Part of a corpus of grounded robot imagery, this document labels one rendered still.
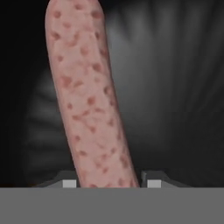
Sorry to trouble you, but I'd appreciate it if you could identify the pink speckled sausage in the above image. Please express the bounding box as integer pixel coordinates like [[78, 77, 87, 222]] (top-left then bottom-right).
[[44, 0, 140, 189]]

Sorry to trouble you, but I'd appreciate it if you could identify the dark grey ribbed bowl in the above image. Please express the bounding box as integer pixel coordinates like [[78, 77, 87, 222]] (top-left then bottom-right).
[[0, 0, 224, 189]]

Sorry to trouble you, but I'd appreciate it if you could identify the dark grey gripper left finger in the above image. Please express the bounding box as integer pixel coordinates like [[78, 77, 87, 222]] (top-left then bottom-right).
[[35, 170, 78, 189]]

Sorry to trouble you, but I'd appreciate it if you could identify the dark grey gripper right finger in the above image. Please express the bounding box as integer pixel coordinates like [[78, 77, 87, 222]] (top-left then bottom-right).
[[140, 170, 191, 189]]

